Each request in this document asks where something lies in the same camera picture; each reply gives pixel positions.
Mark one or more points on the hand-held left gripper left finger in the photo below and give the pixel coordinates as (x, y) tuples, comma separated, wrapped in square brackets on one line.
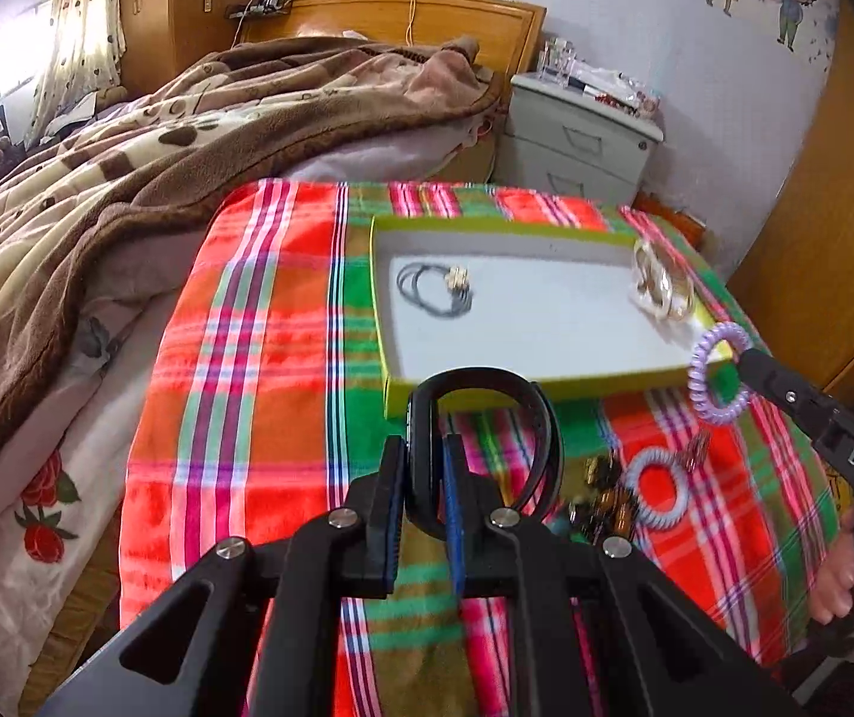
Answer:
[(390, 508)]

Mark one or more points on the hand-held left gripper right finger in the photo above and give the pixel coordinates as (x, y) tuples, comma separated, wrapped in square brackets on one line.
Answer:
[(455, 515)]

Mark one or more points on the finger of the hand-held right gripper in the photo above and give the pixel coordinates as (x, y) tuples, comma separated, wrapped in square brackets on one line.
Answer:
[(781, 388)]

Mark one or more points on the black wristband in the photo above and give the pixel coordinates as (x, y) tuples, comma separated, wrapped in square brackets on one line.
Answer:
[(540, 426)]

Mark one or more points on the green-edged cardboard box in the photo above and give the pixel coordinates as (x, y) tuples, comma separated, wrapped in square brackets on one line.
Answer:
[(546, 314)]

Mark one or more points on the person's right hand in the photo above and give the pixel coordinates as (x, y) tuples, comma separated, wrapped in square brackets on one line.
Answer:
[(837, 575)]

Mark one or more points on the wooden door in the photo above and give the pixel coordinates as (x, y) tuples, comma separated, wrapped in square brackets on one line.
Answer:
[(830, 239)]

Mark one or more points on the gold hair claw clip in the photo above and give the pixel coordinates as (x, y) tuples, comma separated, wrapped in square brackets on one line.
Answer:
[(662, 284)]

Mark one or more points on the red green plaid cloth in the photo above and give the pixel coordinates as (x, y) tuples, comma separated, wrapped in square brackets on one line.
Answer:
[(263, 388)]

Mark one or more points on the orange wooden box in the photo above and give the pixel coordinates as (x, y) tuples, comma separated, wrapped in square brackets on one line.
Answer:
[(677, 220)]

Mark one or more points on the grey nightstand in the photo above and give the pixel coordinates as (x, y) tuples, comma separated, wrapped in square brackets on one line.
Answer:
[(576, 142)]

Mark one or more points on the clutter of small packets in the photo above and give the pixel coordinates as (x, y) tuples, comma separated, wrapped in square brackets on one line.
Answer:
[(613, 89)]

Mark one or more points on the floral rose quilt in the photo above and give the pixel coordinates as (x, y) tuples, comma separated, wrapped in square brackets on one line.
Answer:
[(46, 493)]

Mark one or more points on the pale pink bed sheet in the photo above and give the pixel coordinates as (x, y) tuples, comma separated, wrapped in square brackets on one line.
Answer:
[(367, 157)]

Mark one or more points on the clear glass cup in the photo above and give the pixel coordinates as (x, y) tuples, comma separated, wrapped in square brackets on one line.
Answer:
[(555, 63)]

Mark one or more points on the brown paw print blanket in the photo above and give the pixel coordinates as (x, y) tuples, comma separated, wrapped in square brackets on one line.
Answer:
[(173, 164)]

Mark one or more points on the wooden headboard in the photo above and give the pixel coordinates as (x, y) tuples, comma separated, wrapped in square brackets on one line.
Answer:
[(367, 19)]

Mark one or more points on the power strip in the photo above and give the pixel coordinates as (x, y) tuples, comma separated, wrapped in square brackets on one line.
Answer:
[(259, 9)]

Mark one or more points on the wooden wardrobe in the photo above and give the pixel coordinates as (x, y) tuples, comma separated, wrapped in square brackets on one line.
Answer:
[(188, 0)]

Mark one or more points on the dotted curtain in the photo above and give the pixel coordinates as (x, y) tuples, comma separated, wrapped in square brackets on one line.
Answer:
[(80, 30)]

